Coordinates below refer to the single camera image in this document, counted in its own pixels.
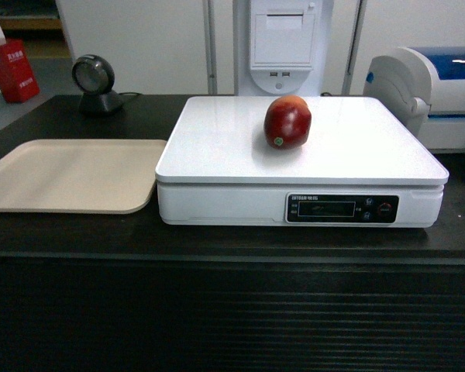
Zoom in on dark red mango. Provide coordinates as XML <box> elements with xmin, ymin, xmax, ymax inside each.
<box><xmin>263</xmin><ymin>95</ymin><xmax>312</xmax><ymax>150</ymax></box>

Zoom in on white electronic checkout scale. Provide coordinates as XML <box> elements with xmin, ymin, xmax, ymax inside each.
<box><xmin>156</xmin><ymin>97</ymin><xmax>449</xmax><ymax>228</ymax></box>

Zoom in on black checkout counter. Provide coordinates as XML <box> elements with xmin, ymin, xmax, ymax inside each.
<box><xmin>0</xmin><ymin>94</ymin><xmax>465</xmax><ymax>372</ymax></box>

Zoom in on black orb barcode scanner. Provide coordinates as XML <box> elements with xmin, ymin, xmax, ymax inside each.
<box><xmin>71</xmin><ymin>54</ymin><xmax>123</xmax><ymax>116</ymax></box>

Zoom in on beige plastic tray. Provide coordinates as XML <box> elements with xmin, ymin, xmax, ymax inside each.
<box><xmin>0</xmin><ymin>139</ymin><xmax>166</xmax><ymax>214</ymax></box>

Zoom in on white and blue label printer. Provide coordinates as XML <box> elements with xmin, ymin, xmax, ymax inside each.
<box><xmin>363</xmin><ymin>46</ymin><xmax>465</xmax><ymax>153</ymax></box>

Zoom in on red fire extinguisher box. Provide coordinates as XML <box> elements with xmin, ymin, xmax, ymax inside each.
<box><xmin>0</xmin><ymin>39</ymin><xmax>40</xmax><ymax>103</ymax></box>

